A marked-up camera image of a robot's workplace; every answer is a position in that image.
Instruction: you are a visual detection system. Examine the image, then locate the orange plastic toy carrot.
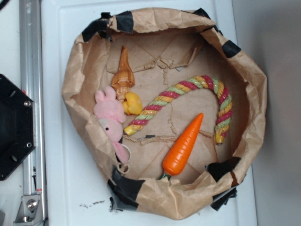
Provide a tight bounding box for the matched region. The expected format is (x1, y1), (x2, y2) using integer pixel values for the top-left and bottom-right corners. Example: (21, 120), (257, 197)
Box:
(159, 113), (204, 180)

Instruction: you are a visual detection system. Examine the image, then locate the brown paper bag bin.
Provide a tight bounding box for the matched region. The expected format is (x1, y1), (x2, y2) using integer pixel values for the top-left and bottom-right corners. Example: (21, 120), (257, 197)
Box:
(62, 8), (267, 220)

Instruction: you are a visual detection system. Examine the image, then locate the yellow rubber duck toy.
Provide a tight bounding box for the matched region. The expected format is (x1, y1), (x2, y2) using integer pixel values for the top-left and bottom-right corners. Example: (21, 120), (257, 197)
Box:
(122, 92), (143, 115)

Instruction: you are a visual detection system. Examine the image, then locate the pink plush bunny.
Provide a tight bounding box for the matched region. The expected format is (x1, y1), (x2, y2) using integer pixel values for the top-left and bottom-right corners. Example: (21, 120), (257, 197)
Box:
(93, 86), (131, 164)

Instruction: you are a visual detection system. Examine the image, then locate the orange striped spiral seashell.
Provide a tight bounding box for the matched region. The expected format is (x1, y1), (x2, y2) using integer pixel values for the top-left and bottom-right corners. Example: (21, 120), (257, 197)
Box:
(111, 46), (135, 102)

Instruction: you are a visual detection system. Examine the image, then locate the white plastic tray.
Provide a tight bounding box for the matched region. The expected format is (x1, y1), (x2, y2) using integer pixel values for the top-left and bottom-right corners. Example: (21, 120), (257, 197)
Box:
(41, 0), (257, 226)

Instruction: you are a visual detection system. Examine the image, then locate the multicolour twisted rope toy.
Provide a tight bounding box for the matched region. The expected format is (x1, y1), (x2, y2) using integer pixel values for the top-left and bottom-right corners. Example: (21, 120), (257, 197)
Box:
(124, 75), (233, 145)

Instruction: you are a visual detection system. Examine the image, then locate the aluminium extrusion rail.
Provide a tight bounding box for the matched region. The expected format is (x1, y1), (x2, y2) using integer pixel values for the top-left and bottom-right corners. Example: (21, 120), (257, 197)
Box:
(19, 0), (48, 226)

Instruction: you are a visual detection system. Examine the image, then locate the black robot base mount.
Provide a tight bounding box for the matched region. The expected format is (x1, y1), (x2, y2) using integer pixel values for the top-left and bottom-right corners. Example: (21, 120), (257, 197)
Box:
(0, 74), (35, 181)

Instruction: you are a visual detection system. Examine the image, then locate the metal corner bracket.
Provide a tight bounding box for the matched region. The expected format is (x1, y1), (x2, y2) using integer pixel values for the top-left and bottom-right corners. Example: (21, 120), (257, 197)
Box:
(13, 194), (44, 226)

